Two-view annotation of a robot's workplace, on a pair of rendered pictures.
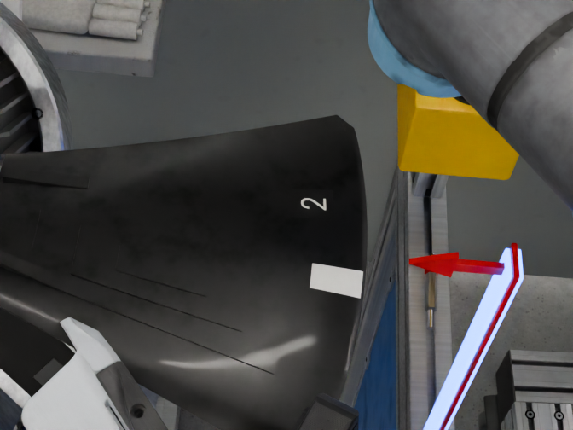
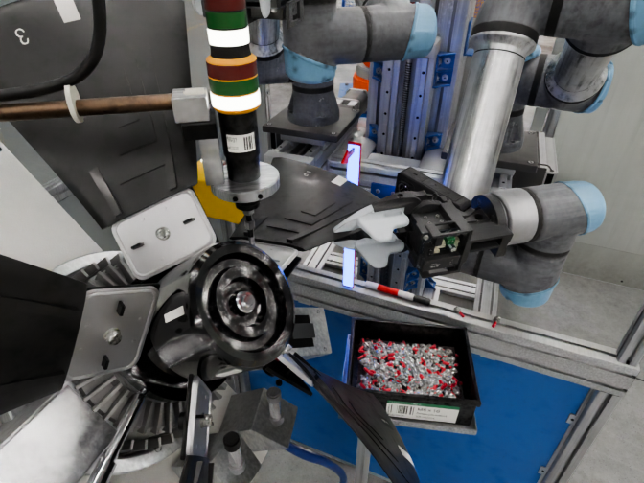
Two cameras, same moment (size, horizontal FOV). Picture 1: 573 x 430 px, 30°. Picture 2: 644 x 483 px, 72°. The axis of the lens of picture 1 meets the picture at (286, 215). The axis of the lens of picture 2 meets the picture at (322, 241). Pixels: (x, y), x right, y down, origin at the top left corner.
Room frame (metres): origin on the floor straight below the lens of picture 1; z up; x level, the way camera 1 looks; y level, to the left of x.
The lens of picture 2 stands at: (0.09, 0.54, 1.50)
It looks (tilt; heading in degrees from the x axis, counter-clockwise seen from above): 36 degrees down; 296
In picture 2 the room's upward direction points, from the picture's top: straight up
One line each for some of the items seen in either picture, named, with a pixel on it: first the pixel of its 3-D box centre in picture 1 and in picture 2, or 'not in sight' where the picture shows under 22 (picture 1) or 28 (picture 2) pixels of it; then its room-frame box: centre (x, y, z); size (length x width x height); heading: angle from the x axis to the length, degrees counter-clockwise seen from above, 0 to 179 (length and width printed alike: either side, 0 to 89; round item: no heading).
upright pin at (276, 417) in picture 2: not in sight; (275, 405); (0.31, 0.24, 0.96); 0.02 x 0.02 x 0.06
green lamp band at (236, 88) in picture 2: not in sight; (234, 81); (0.34, 0.21, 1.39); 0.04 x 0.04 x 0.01
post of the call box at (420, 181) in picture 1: (437, 148); (230, 230); (0.65, -0.14, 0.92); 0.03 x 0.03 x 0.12; 3
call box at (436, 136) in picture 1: (460, 79); (225, 193); (0.65, -0.14, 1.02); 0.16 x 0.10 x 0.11; 3
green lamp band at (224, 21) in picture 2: not in sight; (226, 17); (0.34, 0.21, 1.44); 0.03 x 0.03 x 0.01
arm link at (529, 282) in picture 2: not in sight; (520, 264); (0.05, -0.07, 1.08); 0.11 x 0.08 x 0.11; 1
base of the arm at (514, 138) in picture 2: not in sight; (495, 123); (0.17, -0.63, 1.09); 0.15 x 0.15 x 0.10
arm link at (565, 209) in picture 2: not in sight; (553, 212); (0.03, -0.07, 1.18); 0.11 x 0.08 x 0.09; 40
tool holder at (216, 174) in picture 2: not in sight; (230, 142); (0.35, 0.21, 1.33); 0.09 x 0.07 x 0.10; 38
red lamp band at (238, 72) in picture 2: not in sight; (232, 66); (0.34, 0.21, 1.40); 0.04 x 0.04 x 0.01
